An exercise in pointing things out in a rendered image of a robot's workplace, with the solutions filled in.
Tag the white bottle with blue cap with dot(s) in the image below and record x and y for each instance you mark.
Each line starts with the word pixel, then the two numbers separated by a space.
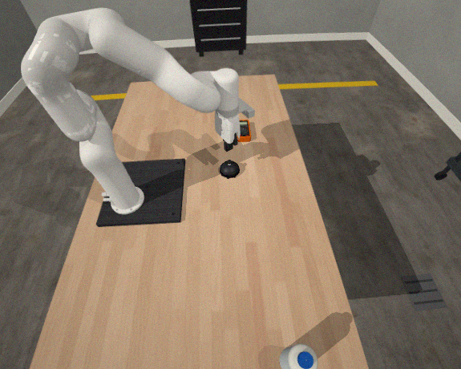
pixel 299 356

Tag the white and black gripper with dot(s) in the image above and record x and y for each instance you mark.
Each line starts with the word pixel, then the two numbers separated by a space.
pixel 229 130

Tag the black dome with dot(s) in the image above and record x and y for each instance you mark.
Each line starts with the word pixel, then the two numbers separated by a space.
pixel 229 169

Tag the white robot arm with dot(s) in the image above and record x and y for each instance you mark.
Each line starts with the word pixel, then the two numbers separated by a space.
pixel 54 54

